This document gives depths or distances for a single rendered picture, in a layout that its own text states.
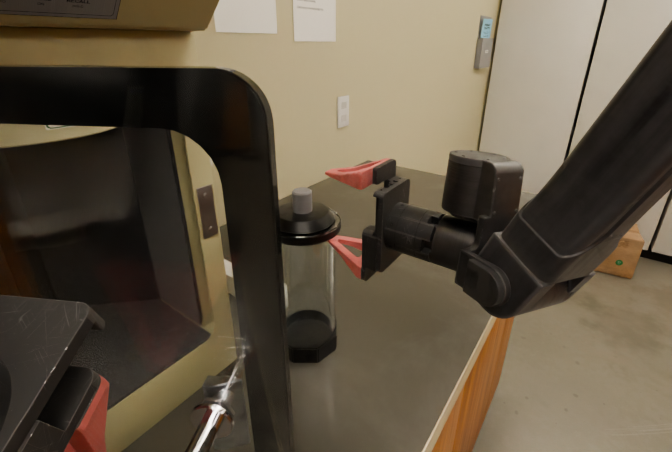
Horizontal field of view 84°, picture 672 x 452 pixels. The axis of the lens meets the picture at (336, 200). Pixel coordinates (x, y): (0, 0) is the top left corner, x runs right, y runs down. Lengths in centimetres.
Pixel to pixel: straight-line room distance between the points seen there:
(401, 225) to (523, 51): 276
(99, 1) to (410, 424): 56
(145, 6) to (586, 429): 194
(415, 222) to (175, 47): 32
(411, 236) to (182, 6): 32
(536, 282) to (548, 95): 281
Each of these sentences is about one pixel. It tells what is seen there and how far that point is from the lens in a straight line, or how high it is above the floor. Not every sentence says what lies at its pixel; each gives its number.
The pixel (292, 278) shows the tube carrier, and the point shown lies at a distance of 53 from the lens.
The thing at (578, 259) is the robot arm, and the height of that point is 125.
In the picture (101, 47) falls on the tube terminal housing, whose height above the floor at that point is 139.
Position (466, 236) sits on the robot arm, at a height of 122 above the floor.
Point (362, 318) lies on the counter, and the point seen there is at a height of 94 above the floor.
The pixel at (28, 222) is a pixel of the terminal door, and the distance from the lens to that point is 23.
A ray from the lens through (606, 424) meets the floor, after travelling 203.
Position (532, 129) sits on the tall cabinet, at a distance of 314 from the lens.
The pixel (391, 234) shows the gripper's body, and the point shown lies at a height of 120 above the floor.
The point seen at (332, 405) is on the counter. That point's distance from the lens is 58.
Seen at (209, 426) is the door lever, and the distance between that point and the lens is 25.
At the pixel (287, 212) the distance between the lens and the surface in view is 52.
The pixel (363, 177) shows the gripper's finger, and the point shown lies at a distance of 41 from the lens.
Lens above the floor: 140
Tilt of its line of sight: 23 degrees down
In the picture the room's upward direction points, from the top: straight up
